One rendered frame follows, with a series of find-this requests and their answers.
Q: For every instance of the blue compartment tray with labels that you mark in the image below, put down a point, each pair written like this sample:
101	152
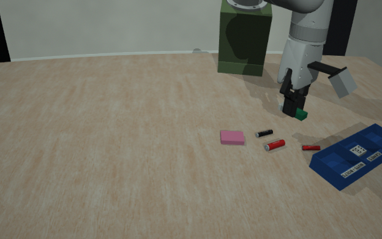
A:
342	167

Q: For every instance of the pink rectangular block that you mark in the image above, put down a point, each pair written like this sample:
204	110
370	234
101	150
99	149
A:
232	137

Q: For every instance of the green and white eraser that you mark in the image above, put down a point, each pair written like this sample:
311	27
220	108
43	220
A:
300	114

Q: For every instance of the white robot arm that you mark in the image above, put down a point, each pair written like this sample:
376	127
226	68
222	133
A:
309	22

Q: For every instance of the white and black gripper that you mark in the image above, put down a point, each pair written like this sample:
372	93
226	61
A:
294	73

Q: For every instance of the white domino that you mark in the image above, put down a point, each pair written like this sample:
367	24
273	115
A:
358	150

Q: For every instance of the black battery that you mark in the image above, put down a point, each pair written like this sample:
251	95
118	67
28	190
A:
260	134

